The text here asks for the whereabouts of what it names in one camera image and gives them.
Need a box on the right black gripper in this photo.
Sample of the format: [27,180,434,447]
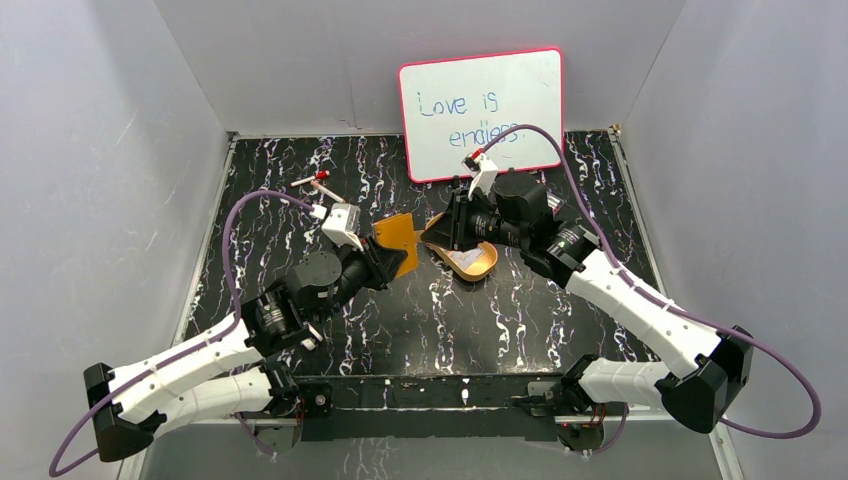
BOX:
[420,189,527,253]

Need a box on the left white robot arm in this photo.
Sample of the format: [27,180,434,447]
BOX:
[84,237,418,462]

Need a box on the loose silver VIP card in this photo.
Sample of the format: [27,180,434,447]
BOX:
[450,248,486,268]

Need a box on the tan oval tray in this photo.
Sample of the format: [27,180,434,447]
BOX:
[424,242,499,283]

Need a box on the white marker pen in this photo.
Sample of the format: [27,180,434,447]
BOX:
[310,180,346,203]

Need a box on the red capped marker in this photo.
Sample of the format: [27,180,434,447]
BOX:
[290,170,330,188]

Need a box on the white plastic clip block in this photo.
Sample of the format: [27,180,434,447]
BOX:
[300,335,324,351]

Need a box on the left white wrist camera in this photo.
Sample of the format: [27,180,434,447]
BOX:
[310,203,364,251]

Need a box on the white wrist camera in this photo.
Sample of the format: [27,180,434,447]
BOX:
[462,148,499,201]
[310,203,364,251]

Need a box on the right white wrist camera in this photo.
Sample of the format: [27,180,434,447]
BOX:
[462,148,499,201]

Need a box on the white board pink frame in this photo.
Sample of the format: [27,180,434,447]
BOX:
[398,48,565,183]

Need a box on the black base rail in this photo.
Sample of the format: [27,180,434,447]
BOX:
[295,373,572,442]

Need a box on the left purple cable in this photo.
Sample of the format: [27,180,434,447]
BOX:
[48,190,326,478]

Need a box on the purple cable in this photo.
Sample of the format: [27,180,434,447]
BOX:
[463,124,823,441]
[48,190,326,478]

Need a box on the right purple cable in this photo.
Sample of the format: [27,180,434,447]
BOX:
[463,124,823,441]

